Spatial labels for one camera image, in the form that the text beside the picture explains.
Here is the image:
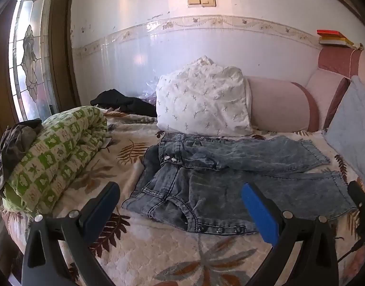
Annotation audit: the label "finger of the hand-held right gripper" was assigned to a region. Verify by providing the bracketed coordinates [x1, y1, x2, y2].
[347, 180, 365, 215]

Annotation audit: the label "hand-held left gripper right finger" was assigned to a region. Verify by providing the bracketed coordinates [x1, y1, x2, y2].
[241, 182, 339, 286]

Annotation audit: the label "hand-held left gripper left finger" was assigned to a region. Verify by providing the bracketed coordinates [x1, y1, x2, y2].
[21, 182, 120, 286]

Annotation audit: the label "blue denim pants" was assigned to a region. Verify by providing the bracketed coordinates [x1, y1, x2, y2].
[122, 133, 358, 235]

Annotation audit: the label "leaf printed bed blanket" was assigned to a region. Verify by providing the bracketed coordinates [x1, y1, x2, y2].
[2, 109, 365, 286]

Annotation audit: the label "green patterned rolled quilt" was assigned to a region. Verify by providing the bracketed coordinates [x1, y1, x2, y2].
[2, 106, 109, 213]

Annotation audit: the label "light blue cushion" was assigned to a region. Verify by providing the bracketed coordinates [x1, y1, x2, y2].
[323, 75, 365, 185]

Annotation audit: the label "pink bolster cushion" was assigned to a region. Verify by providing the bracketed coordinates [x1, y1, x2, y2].
[246, 76, 320, 133]

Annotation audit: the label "grey brown crumpled garment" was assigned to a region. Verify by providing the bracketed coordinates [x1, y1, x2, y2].
[0, 118, 43, 199]

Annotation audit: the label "black garment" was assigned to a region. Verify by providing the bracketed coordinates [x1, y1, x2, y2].
[90, 89, 158, 117]

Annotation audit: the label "pink padded headboard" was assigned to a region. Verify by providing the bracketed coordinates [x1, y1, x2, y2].
[304, 46, 365, 130]

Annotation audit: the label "white printed pillow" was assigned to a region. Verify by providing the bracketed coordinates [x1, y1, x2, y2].
[155, 55, 254, 138]

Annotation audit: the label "purple plastic bag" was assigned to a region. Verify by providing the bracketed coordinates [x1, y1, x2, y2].
[139, 79, 159, 105]

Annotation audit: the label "stained glass window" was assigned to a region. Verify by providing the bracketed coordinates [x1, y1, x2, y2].
[8, 0, 56, 123]

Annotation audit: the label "brown wooden door frame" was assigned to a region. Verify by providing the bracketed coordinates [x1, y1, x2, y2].
[0, 0, 82, 155]

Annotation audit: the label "beige wall switch panel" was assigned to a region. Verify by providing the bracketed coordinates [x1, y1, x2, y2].
[187, 0, 216, 8]

